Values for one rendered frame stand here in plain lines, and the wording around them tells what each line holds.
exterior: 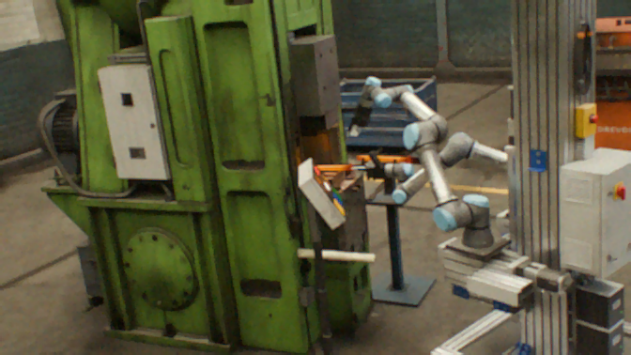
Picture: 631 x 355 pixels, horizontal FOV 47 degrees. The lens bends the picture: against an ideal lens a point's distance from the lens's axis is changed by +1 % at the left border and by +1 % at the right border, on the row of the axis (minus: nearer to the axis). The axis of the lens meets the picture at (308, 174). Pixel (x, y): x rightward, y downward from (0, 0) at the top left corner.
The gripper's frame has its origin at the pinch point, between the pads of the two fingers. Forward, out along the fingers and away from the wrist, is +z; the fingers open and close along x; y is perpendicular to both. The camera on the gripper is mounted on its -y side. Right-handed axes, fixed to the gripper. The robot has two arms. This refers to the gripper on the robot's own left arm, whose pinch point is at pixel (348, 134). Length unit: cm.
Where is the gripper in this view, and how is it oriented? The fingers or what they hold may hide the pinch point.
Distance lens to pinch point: 398.3
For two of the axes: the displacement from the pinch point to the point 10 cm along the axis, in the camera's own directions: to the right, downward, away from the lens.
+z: -3.2, 8.3, 4.5
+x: 4.0, -3.1, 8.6
